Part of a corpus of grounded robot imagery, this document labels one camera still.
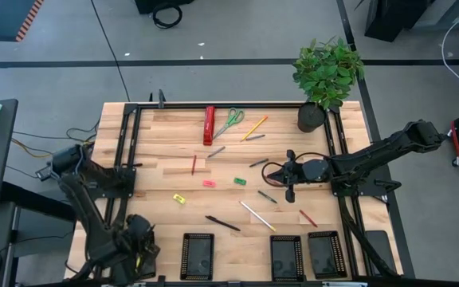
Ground white pencil yellow tip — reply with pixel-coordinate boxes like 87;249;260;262
238;200;277;233

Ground red stapler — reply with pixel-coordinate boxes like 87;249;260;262
202;105;217;147

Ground black power adapter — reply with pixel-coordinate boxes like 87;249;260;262
35;165;54;181

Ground yellow pencil orange eraser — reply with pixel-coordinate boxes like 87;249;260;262
240;115;269;143

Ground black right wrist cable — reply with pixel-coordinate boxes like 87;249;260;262
261;151;332;189

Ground black coiled cable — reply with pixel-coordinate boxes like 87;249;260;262
151;2;184;30

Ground black floor cable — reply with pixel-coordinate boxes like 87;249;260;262
12;118;101;145

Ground black tablet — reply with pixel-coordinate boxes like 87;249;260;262
363;230;398;277

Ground black box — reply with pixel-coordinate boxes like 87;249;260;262
134;0;195;15

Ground green handled scissors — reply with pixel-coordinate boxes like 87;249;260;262
212;107;245;140

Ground yellow floor cable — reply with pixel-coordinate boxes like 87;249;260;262
11;137;55;159

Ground black pen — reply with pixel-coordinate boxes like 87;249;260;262
204;214;242;233

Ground black aluminium table frame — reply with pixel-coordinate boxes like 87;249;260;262
65;101;416;287

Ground green plant in black pot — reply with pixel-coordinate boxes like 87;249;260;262
292;36;366;134

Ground silver frame bracket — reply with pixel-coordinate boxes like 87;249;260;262
322;281;369;287

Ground black mat orange striped edge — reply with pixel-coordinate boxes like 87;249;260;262
0;0;45;43

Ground black equipment cabinet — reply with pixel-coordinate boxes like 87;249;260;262
363;0;440;43

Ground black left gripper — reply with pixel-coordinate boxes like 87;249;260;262
124;214;162;281

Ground black cable conduit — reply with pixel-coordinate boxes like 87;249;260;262
339;195;400;279

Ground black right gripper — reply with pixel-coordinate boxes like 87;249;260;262
267;149;314;203

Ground black frame clamp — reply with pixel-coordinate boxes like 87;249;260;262
147;88;167;110

